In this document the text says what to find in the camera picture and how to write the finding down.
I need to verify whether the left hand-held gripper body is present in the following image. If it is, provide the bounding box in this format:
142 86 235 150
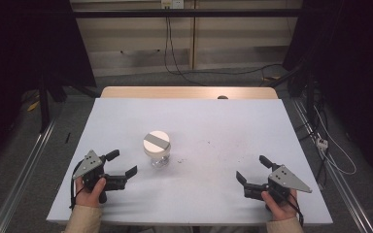
72 150 128 204

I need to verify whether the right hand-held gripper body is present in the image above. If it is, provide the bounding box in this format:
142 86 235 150
244 163 313 205

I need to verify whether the clear glass jar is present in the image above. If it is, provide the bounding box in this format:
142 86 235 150
149 150 171 169

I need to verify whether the white jar lid grey stripe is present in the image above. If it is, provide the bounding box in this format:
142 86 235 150
142 130 172 160

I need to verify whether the person's left hand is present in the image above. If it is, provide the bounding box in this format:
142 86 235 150
74 176 107 209

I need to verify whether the person's right hand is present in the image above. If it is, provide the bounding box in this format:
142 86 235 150
260 188 299 222

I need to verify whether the white table board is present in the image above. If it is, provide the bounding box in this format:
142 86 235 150
46 97 334 226

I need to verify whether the yellow floor tape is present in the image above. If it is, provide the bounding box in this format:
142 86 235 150
26 99 42 113

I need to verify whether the light wooden table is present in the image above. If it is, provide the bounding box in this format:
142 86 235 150
100 85 279 100

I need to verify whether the black curtain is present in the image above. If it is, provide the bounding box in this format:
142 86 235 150
282 0 373 187
0 0 97 169

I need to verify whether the black horizontal bar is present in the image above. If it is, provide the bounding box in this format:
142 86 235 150
72 8 305 19

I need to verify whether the left hand-held gripper black cable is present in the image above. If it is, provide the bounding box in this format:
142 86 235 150
69 159 85 211

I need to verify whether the hand-held gripper black cable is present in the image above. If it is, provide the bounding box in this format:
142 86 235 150
69 159 85 211
268 186 305 227

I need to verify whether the right hand-held gripper black cable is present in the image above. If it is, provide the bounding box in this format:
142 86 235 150
268 186 305 227

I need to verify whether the metal floor rail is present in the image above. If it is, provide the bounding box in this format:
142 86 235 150
291 97 373 233
0 118 58 233

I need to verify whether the white floor cable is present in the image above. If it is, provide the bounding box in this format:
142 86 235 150
313 106 357 177

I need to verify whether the black floor cable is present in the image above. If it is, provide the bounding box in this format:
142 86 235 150
174 63 284 87

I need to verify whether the black hanging wall cable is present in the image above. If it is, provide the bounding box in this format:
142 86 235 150
163 16 208 87

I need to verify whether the white wall socket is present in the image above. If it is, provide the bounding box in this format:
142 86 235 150
160 0 186 10

